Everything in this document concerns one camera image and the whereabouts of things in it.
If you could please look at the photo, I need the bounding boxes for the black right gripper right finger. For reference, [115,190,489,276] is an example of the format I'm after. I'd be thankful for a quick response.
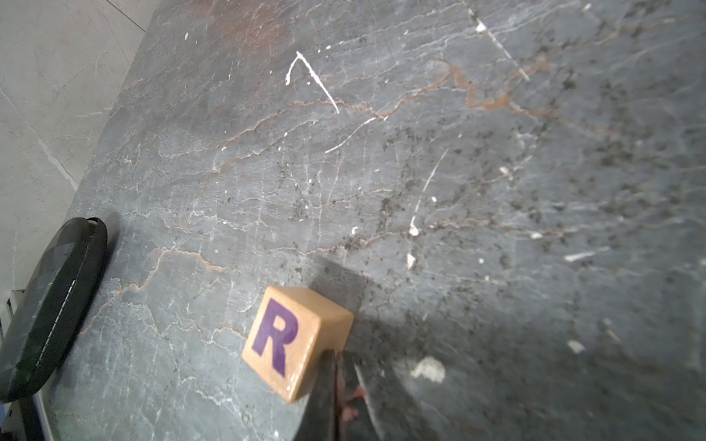
[338,353,381,440]

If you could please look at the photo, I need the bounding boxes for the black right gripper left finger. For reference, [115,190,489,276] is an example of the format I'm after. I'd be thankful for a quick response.
[293,350,338,441]

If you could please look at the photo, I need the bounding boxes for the wooden block purple R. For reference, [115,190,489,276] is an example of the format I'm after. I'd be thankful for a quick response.
[242,286,354,404]

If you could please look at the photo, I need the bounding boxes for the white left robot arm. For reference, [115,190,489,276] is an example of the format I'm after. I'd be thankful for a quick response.
[1,218,108,404]

